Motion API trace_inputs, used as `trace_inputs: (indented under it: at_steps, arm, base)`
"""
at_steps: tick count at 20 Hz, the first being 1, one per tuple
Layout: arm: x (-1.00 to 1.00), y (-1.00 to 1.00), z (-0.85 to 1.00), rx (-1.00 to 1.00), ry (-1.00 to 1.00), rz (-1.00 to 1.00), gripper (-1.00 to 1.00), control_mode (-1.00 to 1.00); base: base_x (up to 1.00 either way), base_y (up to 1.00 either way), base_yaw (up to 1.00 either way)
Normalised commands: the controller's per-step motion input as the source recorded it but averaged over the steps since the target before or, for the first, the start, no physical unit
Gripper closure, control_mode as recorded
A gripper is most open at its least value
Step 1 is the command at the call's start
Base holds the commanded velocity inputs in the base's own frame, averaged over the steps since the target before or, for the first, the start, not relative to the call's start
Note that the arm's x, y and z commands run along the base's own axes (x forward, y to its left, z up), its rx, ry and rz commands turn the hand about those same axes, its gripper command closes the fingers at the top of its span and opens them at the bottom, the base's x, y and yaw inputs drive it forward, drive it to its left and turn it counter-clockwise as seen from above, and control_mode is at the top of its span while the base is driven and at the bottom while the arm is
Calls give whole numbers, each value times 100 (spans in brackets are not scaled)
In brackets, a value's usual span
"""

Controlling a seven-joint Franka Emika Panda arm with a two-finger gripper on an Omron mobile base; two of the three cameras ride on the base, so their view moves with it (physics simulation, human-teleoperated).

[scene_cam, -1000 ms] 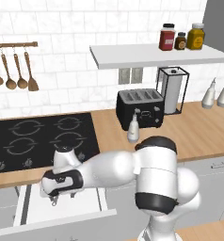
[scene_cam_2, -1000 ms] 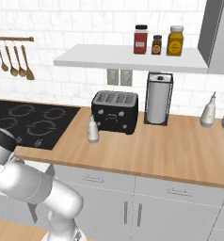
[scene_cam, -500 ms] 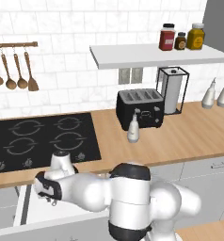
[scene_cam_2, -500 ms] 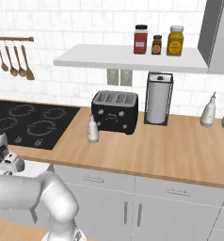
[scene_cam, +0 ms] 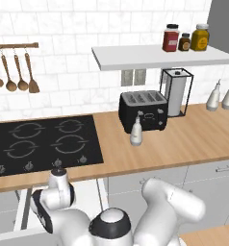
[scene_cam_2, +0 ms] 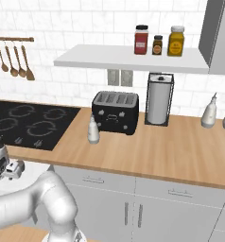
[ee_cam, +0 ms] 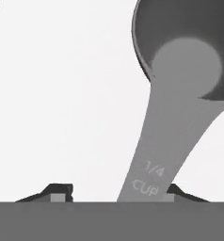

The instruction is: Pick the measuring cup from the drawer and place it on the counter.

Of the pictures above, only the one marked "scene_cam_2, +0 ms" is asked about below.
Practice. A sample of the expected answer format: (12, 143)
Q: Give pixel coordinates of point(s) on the grey wall cabinet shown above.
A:
(220, 34)

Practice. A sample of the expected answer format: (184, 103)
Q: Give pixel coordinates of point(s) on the open white drawer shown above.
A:
(35, 173)

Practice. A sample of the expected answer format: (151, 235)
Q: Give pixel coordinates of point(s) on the grey wall outlet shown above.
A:
(126, 78)
(113, 77)

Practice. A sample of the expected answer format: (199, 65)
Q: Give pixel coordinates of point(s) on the yellow spice jar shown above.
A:
(176, 44)

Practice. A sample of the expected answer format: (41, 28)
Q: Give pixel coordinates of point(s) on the long wooden hanging spoon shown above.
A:
(13, 72)
(21, 72)

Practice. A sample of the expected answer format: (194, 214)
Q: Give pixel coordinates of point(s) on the small wooden hanging spoon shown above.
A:
(4, 66)

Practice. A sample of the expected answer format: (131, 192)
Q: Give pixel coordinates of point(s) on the black toaster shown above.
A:
(116, 115)

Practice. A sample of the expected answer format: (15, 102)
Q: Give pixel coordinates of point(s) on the grey cupboard door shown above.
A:
(101, 214)
(177, 220)

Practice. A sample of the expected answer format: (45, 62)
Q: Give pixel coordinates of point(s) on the small brown spice jar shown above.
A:
(157, 47)

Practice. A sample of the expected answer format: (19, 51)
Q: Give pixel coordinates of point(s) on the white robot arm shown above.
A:
(51, 201)

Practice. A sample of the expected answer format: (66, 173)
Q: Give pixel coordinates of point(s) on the wooden utensil rail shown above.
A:
(13, 39)

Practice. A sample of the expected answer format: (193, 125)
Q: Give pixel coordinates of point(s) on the wooden hanging spatula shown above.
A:
(30, 75)

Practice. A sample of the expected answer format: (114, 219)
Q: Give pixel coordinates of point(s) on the narrow grey drawer front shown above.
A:
(117, 181)

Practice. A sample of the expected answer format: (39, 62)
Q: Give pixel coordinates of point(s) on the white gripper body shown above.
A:
(15, 169)

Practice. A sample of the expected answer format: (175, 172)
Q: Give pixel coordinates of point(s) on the black hob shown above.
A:
(32, 126)

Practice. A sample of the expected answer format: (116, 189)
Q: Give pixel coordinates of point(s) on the white paper towel roll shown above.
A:
(158, 100)

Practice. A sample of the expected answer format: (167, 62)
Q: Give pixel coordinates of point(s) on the tall white bottle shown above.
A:
(209, 115)

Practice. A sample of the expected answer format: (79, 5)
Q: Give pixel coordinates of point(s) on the red spice jar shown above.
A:
(141, 42)

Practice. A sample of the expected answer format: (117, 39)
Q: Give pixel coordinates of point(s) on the small white bottle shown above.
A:
(93, 132)

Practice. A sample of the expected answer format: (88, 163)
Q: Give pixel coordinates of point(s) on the white wall shelf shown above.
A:
(124, 58)

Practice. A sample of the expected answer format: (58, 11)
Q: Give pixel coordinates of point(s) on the wide grey drawer front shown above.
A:
(155, 190)

